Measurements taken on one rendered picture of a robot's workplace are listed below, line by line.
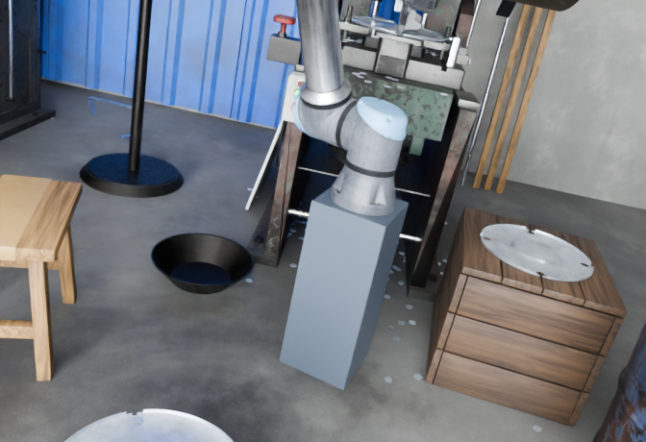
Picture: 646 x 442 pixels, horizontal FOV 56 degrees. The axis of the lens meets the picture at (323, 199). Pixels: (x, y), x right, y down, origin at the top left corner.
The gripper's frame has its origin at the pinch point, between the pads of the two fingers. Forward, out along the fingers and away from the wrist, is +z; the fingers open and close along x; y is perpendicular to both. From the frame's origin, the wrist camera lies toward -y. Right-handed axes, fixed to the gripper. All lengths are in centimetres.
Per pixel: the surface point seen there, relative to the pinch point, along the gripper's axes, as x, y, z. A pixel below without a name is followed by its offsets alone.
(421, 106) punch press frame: -5.7, 12.0, 19.6
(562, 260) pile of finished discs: -48, 52, 26
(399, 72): 2.9, 3.9, 15.6
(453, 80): 5.5, 20.6, 16.1
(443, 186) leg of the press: -20.5, 23.6, 35.9
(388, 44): 6.3, -1.1, 9.1
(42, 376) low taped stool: -98, -64, 40
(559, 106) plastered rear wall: 111, 101, 91
